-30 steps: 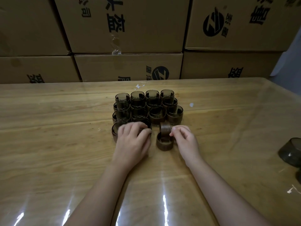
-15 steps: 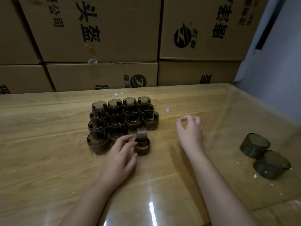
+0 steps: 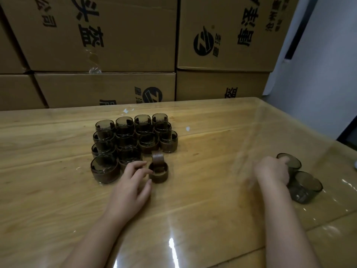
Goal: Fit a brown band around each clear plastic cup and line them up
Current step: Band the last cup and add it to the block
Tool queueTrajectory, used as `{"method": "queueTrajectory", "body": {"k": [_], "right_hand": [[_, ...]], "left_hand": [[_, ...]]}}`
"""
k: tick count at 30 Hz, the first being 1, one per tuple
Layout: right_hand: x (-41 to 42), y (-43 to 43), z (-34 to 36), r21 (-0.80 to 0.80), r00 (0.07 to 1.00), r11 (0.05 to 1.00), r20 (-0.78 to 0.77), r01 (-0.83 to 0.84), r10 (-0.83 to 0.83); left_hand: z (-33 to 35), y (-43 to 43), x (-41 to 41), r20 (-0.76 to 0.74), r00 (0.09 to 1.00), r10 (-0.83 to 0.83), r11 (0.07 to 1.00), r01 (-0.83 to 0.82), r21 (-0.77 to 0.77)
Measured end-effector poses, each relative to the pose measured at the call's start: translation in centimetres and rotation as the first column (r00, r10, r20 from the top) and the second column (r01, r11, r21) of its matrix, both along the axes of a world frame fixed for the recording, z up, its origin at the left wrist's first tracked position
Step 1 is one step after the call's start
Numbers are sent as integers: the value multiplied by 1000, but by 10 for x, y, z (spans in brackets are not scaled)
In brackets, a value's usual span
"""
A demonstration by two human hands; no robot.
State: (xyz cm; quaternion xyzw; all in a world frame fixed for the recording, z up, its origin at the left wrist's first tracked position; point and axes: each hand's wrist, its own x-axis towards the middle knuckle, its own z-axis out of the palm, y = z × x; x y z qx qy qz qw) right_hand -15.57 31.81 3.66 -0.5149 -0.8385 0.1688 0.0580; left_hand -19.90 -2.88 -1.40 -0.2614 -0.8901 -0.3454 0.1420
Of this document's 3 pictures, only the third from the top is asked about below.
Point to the person's left hand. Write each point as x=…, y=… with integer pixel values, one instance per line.
x=128, y=195

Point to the person's right hand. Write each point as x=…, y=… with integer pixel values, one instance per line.
x=272, y=171

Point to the smoky tinted glass cup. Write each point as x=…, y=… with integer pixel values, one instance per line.
x=294, y=161
x=145, y=129
x=103, y=146
x=125, y=132
x=159, y=117
x=103, y=134
x=127, y=142
x=163, y=126
x=305, y=189
x=129, y=153
x=124, y=120
x=104, y=164
x=148, y=139
x=168, y=136
x=142, y=118
x=105, y=124

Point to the person's left forearm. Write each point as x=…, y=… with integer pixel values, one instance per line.
x=92, y=245

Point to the person's right forearm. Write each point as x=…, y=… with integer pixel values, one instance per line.
x=287, y=234

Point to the white paper scrap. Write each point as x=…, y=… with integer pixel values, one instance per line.
x=127, y=110

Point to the stack of brown cardboard boxes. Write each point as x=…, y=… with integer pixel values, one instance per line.
x=125, y=39

